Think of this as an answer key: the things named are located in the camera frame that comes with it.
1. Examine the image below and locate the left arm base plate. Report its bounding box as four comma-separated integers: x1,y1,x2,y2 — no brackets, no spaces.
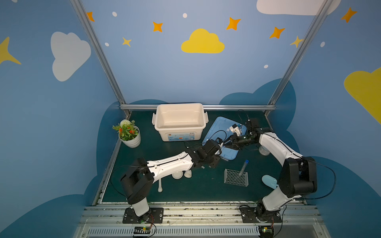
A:
122,207,164,225

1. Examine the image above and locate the light blue plastic lid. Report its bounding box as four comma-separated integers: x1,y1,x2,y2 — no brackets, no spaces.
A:
202,117,247,161

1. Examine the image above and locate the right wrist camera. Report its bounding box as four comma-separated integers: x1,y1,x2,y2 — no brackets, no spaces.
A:
229,124,242,136

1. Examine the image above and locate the potted plant white pot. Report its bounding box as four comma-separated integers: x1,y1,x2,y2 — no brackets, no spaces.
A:
112,119,141,148

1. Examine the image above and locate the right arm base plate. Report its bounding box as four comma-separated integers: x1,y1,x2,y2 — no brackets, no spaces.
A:
239,205,282,223

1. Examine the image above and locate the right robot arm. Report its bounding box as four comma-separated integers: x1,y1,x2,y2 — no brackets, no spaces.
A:
224,119,318,214

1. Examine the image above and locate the white pestle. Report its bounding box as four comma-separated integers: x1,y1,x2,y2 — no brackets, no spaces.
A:
158,179,163,192

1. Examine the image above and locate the white plastic storage bin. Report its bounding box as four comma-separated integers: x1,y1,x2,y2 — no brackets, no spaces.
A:
152,107,209,142

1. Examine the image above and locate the aluminium frame rail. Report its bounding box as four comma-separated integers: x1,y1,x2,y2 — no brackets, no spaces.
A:
120,103,276,111

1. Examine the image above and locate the clear acrylic test tube rack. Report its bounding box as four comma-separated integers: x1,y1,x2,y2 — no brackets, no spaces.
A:
224,169,249,187

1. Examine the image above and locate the white mortar bowl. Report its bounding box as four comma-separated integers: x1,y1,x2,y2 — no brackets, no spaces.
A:
172,171,183,179

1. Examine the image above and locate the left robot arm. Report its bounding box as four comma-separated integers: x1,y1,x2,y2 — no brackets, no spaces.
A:
120,139,223,218

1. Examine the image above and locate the small white cup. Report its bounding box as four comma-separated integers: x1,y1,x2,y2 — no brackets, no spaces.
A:
184,170,192,179

